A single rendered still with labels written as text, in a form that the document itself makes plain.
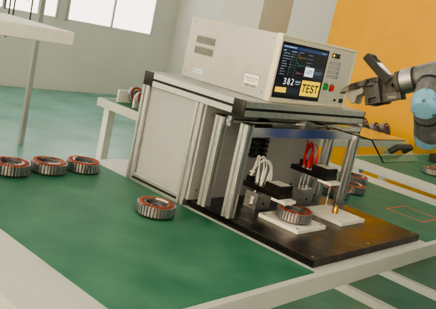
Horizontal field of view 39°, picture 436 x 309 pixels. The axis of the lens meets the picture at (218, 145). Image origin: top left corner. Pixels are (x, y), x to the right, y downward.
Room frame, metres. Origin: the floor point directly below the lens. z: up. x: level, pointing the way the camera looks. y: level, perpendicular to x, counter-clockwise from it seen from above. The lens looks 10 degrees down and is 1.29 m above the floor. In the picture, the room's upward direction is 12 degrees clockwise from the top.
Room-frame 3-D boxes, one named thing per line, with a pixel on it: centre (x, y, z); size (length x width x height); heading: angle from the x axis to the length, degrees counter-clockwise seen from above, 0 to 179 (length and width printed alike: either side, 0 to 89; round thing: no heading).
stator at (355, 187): (2.53, -0.59, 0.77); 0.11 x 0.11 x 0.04
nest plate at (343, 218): (1.99, -0.43, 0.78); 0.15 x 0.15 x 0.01; 49
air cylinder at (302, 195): (2.08, -0.32, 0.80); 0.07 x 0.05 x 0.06; 139
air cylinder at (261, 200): (1.90, -0.16, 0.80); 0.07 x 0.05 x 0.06; 139
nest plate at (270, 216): (1.81, -0.27, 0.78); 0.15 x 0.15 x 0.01; 49
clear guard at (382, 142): (2.03, -0.46, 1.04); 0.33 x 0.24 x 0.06; 49
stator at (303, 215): (1.80, -0.27, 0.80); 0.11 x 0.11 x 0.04
